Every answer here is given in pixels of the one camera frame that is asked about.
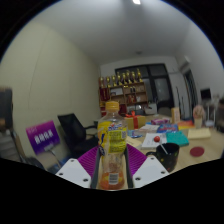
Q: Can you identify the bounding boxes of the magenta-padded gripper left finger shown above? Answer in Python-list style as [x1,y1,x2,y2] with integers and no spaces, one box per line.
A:
[55,145,101,190]

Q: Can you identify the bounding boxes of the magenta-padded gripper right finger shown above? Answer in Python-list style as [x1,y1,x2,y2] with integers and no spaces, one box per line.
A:
[123,143,170,189]

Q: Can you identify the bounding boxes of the orange drink bottle yellow label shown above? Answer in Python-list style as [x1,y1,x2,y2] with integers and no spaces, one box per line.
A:
[97,100,129,191]

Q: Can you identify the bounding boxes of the black mug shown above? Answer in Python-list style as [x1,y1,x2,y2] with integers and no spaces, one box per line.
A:
[145,142,181,173]

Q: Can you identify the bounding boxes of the white printed booklet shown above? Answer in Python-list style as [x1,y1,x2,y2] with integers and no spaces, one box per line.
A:
[140,132,168,149]

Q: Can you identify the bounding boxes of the red ball white stick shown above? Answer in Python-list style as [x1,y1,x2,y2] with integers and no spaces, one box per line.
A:
[153,135,169,155]

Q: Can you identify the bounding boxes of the teal book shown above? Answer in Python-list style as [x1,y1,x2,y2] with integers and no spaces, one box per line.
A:
[165,130,190,147]

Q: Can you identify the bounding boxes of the black office chair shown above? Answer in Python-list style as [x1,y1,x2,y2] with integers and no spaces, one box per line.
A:
[57,113,100,158]

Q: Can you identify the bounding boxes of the white paper sheet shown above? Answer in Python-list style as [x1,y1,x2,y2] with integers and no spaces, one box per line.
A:
[139,124,160,133]

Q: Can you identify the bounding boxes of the blue book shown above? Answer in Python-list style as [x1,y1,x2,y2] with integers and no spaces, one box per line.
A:
[156,123,179,134]

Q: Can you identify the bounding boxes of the purple sign on stand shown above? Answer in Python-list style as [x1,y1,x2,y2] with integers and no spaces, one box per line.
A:
[25,120,63,168]

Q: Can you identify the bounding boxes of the flat round red coaster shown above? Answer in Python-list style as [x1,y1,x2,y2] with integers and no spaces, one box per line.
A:
[189,146,205,158]

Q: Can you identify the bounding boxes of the pink box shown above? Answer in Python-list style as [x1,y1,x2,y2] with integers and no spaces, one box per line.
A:
[150,117,172,126]

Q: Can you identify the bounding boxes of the yellow gift box red ribbon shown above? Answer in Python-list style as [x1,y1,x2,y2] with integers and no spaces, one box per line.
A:
[124,110,147,130]

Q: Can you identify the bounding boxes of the orange book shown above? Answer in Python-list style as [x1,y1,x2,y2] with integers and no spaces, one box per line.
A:
[177,120,196,131]

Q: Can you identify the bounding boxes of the orange upright carton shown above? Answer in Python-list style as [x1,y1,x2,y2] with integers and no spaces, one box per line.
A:
[170,106,181,124]

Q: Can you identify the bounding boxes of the yellow notepad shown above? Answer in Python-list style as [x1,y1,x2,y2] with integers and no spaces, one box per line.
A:
[187,127,212,140]

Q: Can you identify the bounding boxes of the pink flowers in white pot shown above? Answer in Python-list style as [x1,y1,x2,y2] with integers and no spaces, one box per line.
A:
[192,104,206,129]

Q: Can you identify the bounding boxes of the wooden shelf unit with trophies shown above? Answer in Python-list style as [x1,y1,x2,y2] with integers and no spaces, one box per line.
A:
[98,68,149,116]

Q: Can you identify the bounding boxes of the black framed glass door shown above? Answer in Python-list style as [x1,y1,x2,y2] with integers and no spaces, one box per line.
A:
[114,63,176,116]

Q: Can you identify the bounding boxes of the wooden side desk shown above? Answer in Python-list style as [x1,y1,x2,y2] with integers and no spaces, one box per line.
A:
[204,98,224,133]

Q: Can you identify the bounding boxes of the black computer monitor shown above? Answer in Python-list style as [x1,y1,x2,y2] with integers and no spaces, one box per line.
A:
[199,87,212,101]

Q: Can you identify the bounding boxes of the white air conditioner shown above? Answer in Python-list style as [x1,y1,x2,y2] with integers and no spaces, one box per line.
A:
[179,54,193,75]

